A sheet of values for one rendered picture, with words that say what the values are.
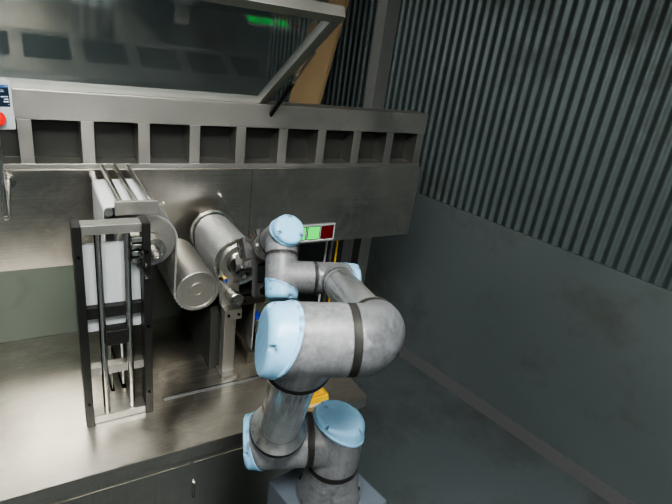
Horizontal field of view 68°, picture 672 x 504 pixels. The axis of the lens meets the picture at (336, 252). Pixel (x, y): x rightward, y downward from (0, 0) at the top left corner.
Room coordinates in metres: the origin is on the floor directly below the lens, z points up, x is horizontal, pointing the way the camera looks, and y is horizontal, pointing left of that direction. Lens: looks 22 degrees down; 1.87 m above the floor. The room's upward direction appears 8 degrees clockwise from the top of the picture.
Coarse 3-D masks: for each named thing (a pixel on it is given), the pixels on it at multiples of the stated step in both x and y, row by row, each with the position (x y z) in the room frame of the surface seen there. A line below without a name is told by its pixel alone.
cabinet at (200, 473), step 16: (240, 448) 1.05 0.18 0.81; (176, 464) 0.95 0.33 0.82; (192, 464) 0.98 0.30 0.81; (208, 464) 1.00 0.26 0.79; (224, 464) 1.02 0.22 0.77; (240, 464) 1.05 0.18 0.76; (128, 480) 0.89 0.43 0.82; (144, 480) 0.91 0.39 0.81; (160, 480) 0.93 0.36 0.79; (176, 480) 0.95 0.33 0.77; (192, 480) 0.98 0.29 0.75; (208, 480) 1.00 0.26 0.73; (224, 480) 1.02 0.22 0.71; (240, 480) 1.05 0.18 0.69; (256, 480) 1.08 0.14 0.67; (64, 496) 0.82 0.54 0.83; (80, 496) 0.83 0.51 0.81; (96, 496) 0.85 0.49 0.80; (112, 496) 0.87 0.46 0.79; (128, 496) 0.89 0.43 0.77; (144, 496) 0.91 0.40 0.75; (160, 496) 0.93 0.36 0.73; (176, 496) 0.95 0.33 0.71; (192, 496) 0.97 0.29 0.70; (208, 496) 1.00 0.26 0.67; (224, 496) 1.03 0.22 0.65; (240, 496) 1.05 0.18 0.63; (256, 496) 1.08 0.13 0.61
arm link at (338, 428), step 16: (336, 400) 0.92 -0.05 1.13; (320, 416) 0.85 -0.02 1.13; (336, 416) 0.86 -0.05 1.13; (352, 416) 0.87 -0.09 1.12; (320, 432) 0.83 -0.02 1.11; (336, 432) 0.82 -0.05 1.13; (352, 432) 0.83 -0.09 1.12; (320, 448) 0.81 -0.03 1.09; (336, 448) 0.81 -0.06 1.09; (352, 448) 0.82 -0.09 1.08; (320, 464) 0.81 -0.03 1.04; (336, 464) 0.81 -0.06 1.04; (352, 464) 0.83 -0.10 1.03
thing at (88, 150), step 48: (48, 96) 1.35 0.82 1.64; (96, 96) 1.41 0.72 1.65; (144, 96) 1.48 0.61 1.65; (48, 144) 1.40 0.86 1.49; (96, 144) 1.47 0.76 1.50; (144, 144) 1.48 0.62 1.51; (192, 144) 1.56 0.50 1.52; (240, 144) 1.64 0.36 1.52; (288, 144) 1.82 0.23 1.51; (336, 144) 1.93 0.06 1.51; (384, 144) 1.97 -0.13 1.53
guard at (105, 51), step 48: (0, 0) 1.06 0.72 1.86; (48, 0) 1.09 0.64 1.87; (96, 0) 1.12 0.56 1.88; (144, 0) 1.15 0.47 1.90; (192, 0) 1.18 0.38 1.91; (0, 48) 1.19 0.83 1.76; (48, 48) 1.23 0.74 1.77; (96, 48) 1.27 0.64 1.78; (144, 48) 1.31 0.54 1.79; (192, 48) 1.35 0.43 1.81; (240, 48) 1.40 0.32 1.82; (288, 48) 1.44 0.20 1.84; (240, 96) 1.65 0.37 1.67
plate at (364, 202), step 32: (32, 192) 1.31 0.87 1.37; (64, 192) 1.35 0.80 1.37; (160, 192) 1.50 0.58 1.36; (192, 192) 1.55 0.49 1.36; (224, 192) 1.61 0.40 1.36; (256, 192) 1.68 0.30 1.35; (288, 192) 1.74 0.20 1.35; (320, 192) 1.82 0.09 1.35; (352, 192) 1.89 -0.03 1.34; (384, 192) 1.98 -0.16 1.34; (0, 224) 1.26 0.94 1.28; (32, 224) 1.30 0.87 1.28; (64, 224) 1.35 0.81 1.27; (256, 224) 1.68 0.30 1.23; (352, 224) 1.91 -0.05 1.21; (384, 224) 2.00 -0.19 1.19; (0, 256) 1.26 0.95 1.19; (32, 256) 1.30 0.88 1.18; (64, 256) 1.34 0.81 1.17
